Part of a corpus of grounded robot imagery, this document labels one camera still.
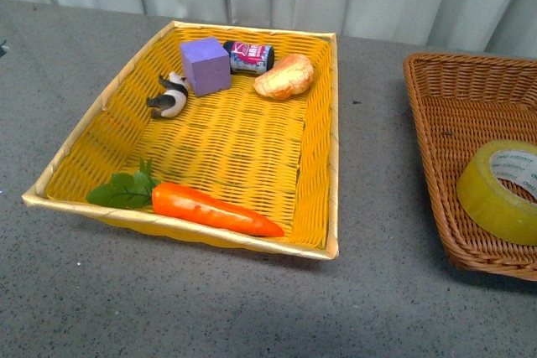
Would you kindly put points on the small dark printed can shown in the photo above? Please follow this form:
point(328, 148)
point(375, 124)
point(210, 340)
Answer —
point(249, 58)

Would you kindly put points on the toy bread roll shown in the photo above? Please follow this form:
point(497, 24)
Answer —
point(292, 75)

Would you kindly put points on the purple foam cube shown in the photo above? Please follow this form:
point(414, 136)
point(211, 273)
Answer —
point(206, 66)

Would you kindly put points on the brown wicker basket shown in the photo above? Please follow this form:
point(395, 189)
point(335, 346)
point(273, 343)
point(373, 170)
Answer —
point(459, 102)

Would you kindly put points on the orange toy carrot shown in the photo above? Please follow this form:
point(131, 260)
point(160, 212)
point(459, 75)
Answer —
point(141, 189)

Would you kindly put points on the yellow tape roll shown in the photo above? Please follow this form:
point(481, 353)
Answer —
point(493, 206)

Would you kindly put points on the panda figurine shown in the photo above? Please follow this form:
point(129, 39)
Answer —
point(173, 100)

